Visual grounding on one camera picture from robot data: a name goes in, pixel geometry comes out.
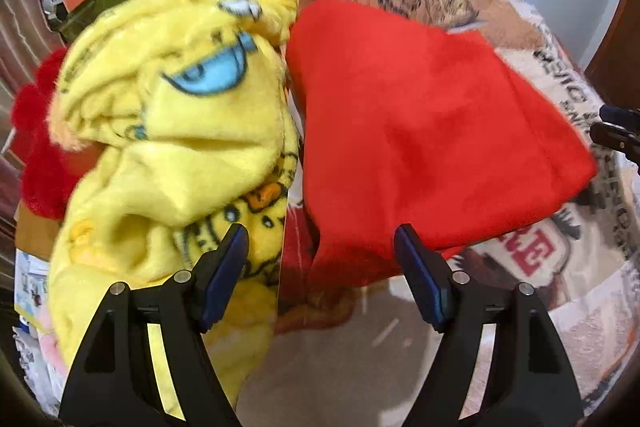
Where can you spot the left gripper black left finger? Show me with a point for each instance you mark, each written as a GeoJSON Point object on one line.
{"type": "Point", "coordinates": [142, 361]}

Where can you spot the red zip jacket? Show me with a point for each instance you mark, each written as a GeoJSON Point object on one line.
{"type": "Point", "coordinates": [406, 123]}

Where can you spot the brown wooden door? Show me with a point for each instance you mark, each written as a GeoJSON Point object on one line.
{"type": "Point", "coordinates": [614, 69]}

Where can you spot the papers and photos clutter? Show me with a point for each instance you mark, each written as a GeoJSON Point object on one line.
{"type": "Point", "coordinates": [41, 361]}

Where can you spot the wooden boards stack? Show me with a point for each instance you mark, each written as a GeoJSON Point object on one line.
{"type": "Point", "coordinates": [35, 235]}

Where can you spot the newspaper print bed quilt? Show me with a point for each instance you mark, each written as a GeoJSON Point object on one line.
{"type": "Point", "coordinates": [358, 356]}

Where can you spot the red fluffy garment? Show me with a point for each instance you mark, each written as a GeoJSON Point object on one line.
{"type": "Point", "coordinates": [50, 173]}

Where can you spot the yellow cartoon fleece blanket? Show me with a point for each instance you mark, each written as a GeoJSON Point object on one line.
{"type": "Point", "coordinates": [187, 99]}

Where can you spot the striped red gold curtain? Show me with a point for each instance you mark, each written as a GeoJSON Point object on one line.
{"type": "Point", "coordinates": [26, 40]}

